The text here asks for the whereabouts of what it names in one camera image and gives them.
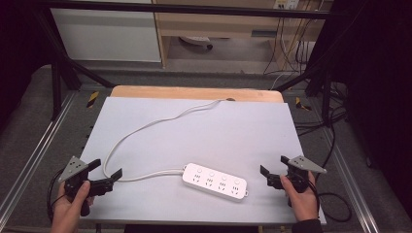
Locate black floor cables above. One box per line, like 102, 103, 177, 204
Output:
291, 81, 349, 138

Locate white chair base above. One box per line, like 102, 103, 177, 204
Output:
179, 35, 215, 51

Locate black curtain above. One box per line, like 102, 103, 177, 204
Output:
310, 0, 412, 212
0, 0, 54, 130

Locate wooden table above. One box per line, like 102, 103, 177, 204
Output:
110, 84, 285, 104

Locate black metal frame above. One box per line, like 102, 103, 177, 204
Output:
31, 0, 344, 127

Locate person's left hand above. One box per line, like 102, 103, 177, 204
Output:
50, 180, 95, 233

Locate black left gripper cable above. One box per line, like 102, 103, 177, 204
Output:
46, 167, 66, 223

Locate bundle of hanging cables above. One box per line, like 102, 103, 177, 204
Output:
262, 13, 317, 76

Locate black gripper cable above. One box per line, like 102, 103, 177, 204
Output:
310, 125, 353, 224
46, 167, 66, 223

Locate person's right hand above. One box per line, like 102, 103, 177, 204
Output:
279, 170, 321, 223

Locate white power strip cable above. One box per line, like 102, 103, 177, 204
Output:
102, 99, 228, 183

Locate aluminium floor rail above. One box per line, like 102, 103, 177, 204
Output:
319, 125, 382, 233
0, 91, 79, 222

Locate white cabinet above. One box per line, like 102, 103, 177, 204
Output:
50, 0, 162, 63

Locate white wall socket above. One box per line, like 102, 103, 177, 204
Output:
273, 0, 301, 11

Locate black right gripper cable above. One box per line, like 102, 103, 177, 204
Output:
310, 125, 353, 224

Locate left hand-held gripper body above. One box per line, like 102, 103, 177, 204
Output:
57, 155, 115, 217

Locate white power strip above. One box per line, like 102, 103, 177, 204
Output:
182, 162, 250, 204

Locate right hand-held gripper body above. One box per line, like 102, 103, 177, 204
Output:
267, 154, 327, 194

